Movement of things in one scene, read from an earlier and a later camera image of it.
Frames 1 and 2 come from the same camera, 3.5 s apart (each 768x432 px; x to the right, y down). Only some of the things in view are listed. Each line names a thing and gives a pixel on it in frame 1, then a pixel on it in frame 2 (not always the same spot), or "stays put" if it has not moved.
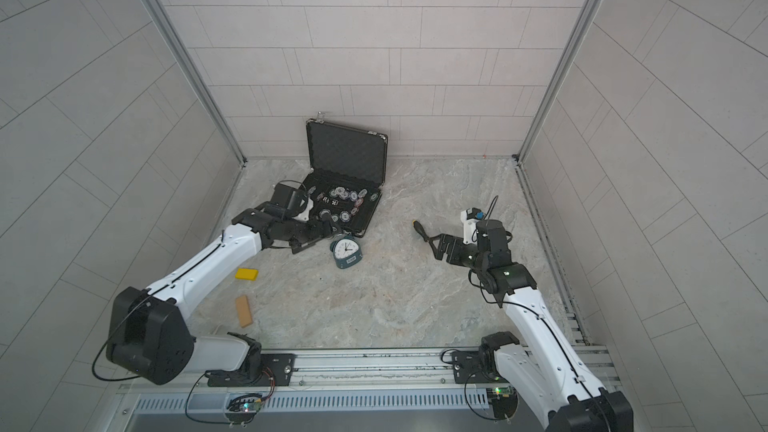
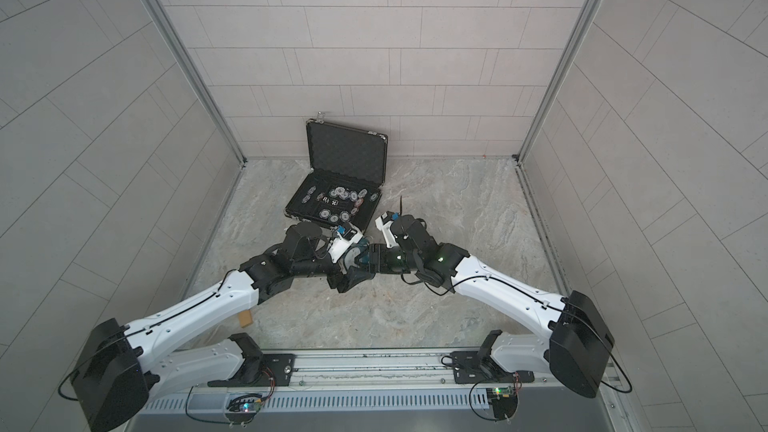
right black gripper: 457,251 to 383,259
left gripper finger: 297,247 to 355,275
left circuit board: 248,403 stays put
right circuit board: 504,401 stays put
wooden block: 244,311 stays put
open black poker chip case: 347,174 stays put
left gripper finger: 325,224 to 355,252
